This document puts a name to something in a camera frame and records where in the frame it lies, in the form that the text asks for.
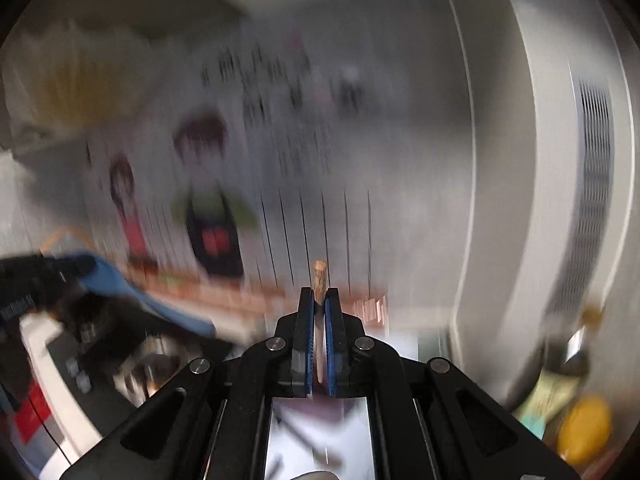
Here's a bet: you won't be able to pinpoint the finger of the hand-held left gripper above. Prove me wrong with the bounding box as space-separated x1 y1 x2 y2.
0 255 96 311

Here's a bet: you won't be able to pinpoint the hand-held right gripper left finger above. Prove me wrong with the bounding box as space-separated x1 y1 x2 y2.
60 287 317 480

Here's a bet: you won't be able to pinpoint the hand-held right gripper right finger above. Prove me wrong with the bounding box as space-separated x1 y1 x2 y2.
324 287 581 480

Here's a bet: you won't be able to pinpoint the wooden chopstick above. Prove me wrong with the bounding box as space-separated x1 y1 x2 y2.
311 260 329 396

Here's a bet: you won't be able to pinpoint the blue plastic spoon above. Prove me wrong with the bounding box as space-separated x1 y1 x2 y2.
62 254 217 338

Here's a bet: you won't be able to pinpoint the glass pot lid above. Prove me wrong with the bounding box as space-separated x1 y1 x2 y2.
40 226 101 261

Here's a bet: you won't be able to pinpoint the green checked table mat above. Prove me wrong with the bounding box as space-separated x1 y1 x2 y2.
265 325 451 480

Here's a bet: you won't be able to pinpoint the black gas stove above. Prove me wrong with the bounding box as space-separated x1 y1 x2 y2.
45 290 251 411

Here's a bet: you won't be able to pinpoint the range hood with flower print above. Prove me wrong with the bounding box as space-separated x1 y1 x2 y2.
0 15 251 146

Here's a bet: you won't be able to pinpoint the dark soy sauce bottle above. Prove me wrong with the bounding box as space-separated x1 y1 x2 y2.
530 305 606 416

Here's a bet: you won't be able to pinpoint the chili jar with yellow lid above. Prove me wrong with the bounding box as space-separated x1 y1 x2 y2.
555 395 613 466

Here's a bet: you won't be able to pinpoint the white vent grille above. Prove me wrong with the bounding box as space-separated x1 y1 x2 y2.
547 77 616 311

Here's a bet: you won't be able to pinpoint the cartoon wall poster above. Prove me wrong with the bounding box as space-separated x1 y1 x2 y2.
85 25 476 311

